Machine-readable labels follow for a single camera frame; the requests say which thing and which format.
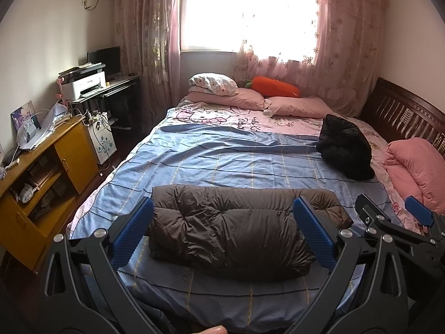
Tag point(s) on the white floral small appliance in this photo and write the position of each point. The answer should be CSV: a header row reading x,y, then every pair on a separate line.
x,y
104,142

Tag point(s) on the window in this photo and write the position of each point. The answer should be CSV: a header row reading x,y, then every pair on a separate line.
x,y
208,7

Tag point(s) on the wall socket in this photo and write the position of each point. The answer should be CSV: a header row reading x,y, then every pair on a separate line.
x,y
86,4

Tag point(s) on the pink plastic stand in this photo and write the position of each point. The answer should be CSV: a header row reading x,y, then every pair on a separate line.
x,y
62,90

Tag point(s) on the pink folded quilt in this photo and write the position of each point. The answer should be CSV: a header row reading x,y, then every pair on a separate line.
x,y
413,167

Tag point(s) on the printed picture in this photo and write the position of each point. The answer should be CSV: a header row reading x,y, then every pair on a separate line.
x,y
22,113

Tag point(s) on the brown down jacket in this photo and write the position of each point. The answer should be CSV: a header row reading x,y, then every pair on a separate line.
x,y
226,226

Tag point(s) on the black jacket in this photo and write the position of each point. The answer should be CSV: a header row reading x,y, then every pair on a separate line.
x,y
344,146

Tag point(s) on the yellow wooden cabinet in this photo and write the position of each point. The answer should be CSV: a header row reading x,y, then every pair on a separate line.
x,y
74,149

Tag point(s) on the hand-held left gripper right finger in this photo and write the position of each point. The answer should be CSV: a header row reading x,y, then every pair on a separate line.
x,y
314,236

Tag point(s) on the pink pillow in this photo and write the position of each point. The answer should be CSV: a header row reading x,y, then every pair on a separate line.
x,y
299,106
236,100

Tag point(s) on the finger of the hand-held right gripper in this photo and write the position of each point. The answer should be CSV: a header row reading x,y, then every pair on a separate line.
x,y
419,210
370,210

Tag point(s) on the black computer monitor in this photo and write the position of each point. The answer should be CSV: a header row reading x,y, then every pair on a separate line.
x,y
104,59

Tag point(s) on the white printer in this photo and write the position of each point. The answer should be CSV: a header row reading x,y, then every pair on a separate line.
x,y
85,85

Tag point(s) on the pink floral curtain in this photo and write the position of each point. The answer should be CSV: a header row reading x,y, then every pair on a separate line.
x,y
146,41

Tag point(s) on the pink lace curtain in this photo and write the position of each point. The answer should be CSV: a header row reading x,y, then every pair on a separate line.
x,y
347,41

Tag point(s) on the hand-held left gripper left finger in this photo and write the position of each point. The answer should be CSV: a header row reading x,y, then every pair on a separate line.
x,y
134,233

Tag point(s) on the orange carrot plush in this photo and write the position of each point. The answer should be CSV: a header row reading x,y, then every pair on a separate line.
x,y
274,86

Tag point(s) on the dark wooden headboard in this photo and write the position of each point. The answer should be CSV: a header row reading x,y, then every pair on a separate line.
x,y
393,108

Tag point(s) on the white printed pillow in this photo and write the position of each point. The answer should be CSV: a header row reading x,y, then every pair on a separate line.
x,y
212,82

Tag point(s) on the person's left hand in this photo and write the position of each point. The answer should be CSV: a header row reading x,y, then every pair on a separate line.
x,y
212,330

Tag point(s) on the blue plaid bedsheet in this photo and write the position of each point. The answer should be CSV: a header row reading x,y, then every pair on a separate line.
x,y
226,160

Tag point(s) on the white power strip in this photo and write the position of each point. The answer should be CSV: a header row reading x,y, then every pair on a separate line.
x,y
92,116

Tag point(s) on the pile of papers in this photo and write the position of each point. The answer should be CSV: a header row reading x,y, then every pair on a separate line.
x,y
38,135

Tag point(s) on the black computer desk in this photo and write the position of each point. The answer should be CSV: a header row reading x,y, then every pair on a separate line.
x,y
121,83

